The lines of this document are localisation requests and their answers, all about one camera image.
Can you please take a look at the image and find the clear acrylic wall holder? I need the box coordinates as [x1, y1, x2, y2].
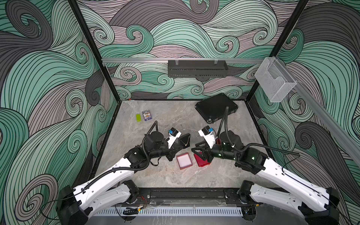
[255, 57, 297, 103]

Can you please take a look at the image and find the green small block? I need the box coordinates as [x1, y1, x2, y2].
[136, 114, 142, 122]

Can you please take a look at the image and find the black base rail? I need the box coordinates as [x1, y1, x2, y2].
[118, 187, 299, 206]

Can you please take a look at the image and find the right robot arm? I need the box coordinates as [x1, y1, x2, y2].
[192, 108, 340, 225]

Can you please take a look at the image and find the black flat case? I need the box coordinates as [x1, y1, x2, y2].
[195, 93, 239, 124]

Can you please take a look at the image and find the aluminium wall rail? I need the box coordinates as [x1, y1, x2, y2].
[101, 57, 264, 64]

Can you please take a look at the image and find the small card pack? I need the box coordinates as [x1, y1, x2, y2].
[142, 110, 152, 121]

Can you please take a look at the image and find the black wall tray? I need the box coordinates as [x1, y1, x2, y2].
[167, 61, 229, 81]

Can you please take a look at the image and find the red jewelry box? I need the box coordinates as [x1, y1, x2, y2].
[176, 153, 193, 170]

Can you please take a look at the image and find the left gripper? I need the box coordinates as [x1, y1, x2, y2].
[148, 139, 182, 162]

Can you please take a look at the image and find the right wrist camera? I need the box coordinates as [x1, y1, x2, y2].
[198, 126, 217, 149]

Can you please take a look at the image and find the white slotted cable duct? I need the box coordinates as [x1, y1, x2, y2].
[95, 206, 243, 217]

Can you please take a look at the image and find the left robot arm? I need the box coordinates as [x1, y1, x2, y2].
[56, 121, 183, 225]

